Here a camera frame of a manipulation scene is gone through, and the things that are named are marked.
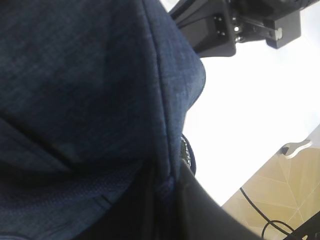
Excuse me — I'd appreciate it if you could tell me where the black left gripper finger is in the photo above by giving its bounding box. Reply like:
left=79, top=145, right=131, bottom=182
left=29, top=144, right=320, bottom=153
left=176, top=160, right=260, bottom=240

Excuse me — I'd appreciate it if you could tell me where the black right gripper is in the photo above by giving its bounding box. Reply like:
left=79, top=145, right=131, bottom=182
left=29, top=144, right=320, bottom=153
left=168, top=0, right=301, bottom=58

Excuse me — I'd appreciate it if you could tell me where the navy blue lunch bag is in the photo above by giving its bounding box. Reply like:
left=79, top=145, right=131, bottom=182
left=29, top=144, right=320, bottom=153
left=0, top=0, right=206, bottom=240

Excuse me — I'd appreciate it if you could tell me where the black floor cable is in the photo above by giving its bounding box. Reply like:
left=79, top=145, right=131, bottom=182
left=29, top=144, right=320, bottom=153
left=239, top=186, right=296, bottom=240

